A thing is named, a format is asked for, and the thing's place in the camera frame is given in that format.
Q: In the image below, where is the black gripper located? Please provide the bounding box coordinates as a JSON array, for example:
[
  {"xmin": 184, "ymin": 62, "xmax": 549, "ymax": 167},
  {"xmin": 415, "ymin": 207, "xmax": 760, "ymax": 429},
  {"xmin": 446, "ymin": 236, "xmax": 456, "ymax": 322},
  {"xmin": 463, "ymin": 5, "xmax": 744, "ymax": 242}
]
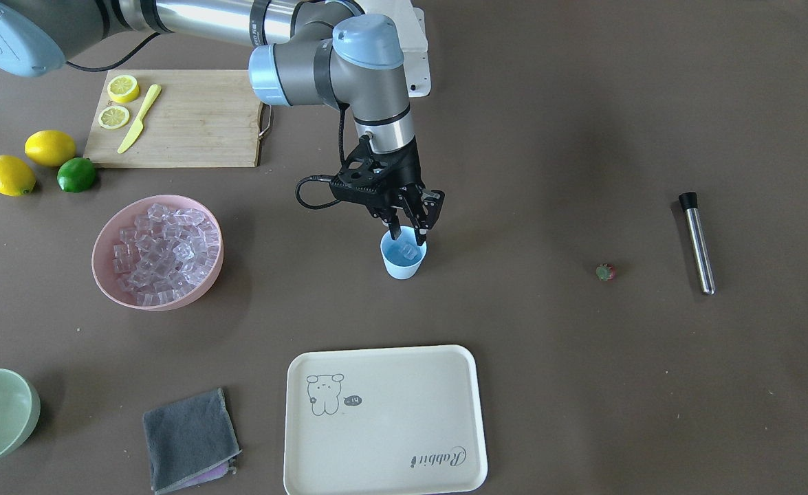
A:
[{"xmin": 376, "ymin": 140, "xmax": 446, "ymax": 245}]

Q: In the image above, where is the single ice cube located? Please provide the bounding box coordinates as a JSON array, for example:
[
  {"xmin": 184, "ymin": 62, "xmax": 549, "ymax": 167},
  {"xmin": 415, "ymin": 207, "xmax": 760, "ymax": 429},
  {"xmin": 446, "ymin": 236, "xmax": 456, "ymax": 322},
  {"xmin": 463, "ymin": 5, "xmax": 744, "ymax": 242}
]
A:
[{"xmin": 394, "ymin": 242, "xmax": 422, "ymax": 265}]

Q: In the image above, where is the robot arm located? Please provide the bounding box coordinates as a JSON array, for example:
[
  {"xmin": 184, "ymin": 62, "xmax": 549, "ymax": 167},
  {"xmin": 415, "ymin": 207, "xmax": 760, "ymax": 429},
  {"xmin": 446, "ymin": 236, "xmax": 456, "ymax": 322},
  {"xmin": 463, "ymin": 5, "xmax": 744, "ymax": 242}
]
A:
[{"xmin": 0, "ymin": 1, "xmax": 444, "ymax": 245}]

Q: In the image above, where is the light blue cup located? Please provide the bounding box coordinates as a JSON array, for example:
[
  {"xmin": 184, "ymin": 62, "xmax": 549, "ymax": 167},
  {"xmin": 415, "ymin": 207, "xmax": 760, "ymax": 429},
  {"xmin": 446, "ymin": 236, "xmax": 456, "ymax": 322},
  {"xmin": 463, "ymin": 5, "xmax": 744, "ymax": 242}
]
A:
[{"xmin": 380, "ymin": 226, "xmax": 428, "ymax": 280}]

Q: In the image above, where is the pile of ice cubes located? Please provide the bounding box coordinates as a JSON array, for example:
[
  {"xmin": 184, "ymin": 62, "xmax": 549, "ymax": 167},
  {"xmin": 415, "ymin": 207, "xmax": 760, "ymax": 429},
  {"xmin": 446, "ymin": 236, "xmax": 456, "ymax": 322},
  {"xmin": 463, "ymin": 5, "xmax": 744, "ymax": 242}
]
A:
[{"xmin": 111, "ymin": 201, "xmax": 222, "ymax": 307}]

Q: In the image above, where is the cream rabbit tray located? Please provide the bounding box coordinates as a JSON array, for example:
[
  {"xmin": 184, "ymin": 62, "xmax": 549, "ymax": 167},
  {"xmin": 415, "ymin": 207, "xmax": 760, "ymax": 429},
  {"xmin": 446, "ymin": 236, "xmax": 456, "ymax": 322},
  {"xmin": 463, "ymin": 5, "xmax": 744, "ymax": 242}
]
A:
[{"xmin": 283, "ymin": 344, "xmax": 488, "ymax": 494}]

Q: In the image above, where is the small strawberry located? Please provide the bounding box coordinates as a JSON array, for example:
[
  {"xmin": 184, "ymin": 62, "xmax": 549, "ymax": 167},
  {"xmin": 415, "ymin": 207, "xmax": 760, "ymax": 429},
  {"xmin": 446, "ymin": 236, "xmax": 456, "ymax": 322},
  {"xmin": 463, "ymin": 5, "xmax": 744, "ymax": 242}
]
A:
[{"xmin": 595, "ymin": 263, "xmax": 617, "ymax": 282}]

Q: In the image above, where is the wooden cutting board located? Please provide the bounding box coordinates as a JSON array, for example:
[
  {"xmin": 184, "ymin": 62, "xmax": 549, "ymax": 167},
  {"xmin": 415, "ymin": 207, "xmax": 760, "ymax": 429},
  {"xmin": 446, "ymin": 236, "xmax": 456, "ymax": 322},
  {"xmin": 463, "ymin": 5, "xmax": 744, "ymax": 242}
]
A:
[{"xmin": 82, "ymin": 69, "xmax": 272, "ymax": 168}]

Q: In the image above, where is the pink bowl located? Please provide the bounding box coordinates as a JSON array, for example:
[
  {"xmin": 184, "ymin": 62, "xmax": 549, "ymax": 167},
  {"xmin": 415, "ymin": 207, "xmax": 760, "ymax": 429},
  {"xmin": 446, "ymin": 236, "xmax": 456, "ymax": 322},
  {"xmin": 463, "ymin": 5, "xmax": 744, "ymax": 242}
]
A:
[{"xmin": 91, "ymin": 195, "xmax": 224, "ymax": 311}]

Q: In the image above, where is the steel muddler black tip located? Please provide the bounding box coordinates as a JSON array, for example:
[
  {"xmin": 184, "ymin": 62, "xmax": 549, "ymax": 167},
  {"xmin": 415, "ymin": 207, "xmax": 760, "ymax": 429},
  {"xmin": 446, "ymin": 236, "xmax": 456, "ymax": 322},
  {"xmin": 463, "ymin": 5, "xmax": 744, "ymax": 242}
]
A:
[{"xmin": 678, "ymin": 191, "xmax": 716, "ymax": 296}]

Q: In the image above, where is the yellow plastic knife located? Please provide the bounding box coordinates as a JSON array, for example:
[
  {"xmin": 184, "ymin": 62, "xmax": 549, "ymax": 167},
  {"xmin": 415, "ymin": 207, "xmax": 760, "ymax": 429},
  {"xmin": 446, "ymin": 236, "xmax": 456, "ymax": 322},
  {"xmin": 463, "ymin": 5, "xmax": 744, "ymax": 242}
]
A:
[{"xmin": 116, "ymin": 84, "xmax": 162, "ymax": 154}]

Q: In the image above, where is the grey folded cloth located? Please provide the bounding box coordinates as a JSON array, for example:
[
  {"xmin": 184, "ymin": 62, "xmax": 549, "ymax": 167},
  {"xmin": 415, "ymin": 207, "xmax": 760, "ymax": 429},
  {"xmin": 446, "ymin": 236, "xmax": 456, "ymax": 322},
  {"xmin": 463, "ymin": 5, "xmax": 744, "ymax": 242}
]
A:
[{"xmin": 142, "ymin": 388, "xmax": 241, "ymax": 494}]

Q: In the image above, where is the lemon slice lower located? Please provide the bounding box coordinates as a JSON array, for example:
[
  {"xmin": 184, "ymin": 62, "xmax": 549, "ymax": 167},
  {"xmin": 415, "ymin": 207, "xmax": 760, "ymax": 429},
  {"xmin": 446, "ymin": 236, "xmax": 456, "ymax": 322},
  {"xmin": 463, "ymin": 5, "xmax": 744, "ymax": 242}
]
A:
[{"xmin": 96, "ymin": 104, "xmax": 131, "ymax": 131}]

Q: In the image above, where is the lemon slice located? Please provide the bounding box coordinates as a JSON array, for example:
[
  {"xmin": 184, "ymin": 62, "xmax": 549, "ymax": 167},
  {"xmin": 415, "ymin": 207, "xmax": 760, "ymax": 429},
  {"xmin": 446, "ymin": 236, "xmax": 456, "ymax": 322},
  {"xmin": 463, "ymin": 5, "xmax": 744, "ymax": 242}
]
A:
[
  {"xmin": 106, "ymin": 74, "xmax": 140, "ymax": 104},
  {"xmin": 96, "ymin": 104, "xmax": 131, "ymax": 131}
]

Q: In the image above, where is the lemon slice upper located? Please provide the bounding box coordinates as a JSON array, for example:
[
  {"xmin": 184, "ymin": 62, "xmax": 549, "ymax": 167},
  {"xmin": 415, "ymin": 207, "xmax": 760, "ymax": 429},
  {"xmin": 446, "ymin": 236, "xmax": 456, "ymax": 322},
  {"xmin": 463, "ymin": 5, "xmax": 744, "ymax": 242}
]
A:
[{"xmin": 106, "ymin": 74, "xmax": 140, "ymax": 104}]

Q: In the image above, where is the green lime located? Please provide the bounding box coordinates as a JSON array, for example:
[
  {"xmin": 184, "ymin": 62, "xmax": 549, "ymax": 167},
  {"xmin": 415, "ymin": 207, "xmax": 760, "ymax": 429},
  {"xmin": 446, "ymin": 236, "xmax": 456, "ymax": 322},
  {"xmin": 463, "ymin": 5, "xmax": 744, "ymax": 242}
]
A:
[{"xmin": 56, "ymin": 157, "xmax": 98, "ymax": 193}]

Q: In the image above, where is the yellow lemon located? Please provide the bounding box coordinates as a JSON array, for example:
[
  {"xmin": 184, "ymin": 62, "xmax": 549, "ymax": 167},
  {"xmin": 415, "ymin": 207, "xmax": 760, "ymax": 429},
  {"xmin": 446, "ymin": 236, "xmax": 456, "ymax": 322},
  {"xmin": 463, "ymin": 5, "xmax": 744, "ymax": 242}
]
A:
[
  {"xmin": 24, "ymin": 129, "xmax": 76, "ymax": 167},
  {"xmin": 0, "ymin": 155, "xmax": 36, "ymax": 197}
]

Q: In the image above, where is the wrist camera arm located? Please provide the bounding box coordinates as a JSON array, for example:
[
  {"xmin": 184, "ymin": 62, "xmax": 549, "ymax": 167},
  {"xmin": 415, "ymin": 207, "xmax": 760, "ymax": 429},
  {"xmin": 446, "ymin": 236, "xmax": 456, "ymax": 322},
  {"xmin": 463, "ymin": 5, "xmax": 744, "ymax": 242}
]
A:
[{"xmin": 329, "ymin": 133, "xmax": 392, "ymax": 210}]

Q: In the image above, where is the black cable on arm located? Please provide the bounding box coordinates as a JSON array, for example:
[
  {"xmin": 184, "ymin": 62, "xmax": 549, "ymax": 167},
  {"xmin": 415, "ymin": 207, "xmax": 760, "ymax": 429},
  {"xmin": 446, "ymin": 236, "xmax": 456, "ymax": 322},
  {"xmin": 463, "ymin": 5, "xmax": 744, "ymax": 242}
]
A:
[{"xmin": 295, "ymin": 110, "xmax": 349, "ymax": 210}]

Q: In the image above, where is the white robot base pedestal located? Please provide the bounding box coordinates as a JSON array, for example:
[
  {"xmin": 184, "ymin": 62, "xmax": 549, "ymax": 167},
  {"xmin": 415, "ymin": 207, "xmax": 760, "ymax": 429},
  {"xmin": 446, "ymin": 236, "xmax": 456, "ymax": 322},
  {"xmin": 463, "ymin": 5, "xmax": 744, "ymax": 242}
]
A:
[{"xmin": 401, "ymin": 7, "xmax": 432, "ymax": 98}]

